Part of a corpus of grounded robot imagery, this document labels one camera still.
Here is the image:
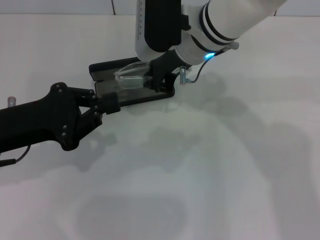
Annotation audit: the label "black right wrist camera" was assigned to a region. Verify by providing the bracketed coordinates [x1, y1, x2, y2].
[134, 0, 191, 62]

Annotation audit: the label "black glasses case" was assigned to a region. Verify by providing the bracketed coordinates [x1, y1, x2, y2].
[88, 56, 176, 107]

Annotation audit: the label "clear white glasses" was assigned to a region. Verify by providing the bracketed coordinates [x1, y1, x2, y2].
[113, 61, 153, 90]

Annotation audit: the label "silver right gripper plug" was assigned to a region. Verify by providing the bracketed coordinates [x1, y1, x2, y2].
[178, 65, 193, 85]

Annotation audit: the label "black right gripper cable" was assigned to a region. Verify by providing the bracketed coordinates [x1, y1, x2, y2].
[189, 41, 240, 84]

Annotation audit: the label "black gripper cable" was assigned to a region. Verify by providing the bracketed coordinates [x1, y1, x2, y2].
[189, 41, 240, 84]
[0, 144, 32, 168]

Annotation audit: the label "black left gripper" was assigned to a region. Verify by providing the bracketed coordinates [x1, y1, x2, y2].
[0, 82, 81, 156]

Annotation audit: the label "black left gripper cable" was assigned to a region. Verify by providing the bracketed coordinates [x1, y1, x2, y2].
[0, 144, 32, 168]

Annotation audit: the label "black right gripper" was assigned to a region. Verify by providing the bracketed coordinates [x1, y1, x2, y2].
[67, 49, 186, 144]

